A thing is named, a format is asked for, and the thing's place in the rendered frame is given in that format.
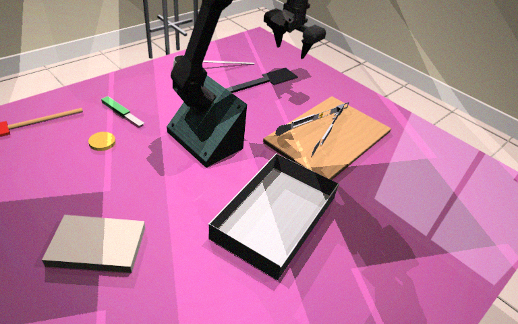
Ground light wooden cutting board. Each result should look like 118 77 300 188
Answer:
263 97 391 180

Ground yellow flat disc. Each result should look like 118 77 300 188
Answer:
88 132 115 151

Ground white flat rectangular slab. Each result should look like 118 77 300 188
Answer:
42 215 146 273

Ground grey saucepan with long handle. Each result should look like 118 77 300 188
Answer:
173 55 254 67

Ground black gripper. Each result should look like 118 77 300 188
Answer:
264 0 326 59

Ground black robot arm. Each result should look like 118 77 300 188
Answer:
171 0 299 114

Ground green and white flat bar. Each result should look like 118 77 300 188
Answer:
101 97 145 126

